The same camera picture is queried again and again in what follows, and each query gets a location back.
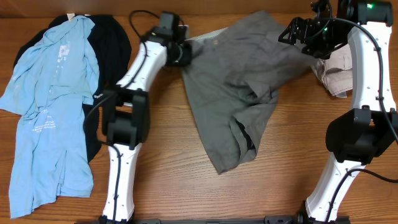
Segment grey shorts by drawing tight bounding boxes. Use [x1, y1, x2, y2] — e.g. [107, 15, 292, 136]
[182, 11, 316, 173]

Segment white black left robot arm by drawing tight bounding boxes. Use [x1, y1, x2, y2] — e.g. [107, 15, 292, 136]
[99, 25, 192, 223]

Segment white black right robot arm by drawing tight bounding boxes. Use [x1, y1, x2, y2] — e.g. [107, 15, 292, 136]
[279, 1, 397, 224]

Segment beige folded shorts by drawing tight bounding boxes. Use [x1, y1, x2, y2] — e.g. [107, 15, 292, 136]
[311, 45, 353, 98]

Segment black t-shirt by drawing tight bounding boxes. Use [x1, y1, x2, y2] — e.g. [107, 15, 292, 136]
[3, 15, 131, 163]

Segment light blue t-shirt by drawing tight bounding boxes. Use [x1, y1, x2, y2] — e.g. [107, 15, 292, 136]
[1, 16, 100, 218]

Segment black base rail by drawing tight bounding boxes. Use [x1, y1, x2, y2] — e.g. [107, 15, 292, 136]
[76, 216, 351, 224]

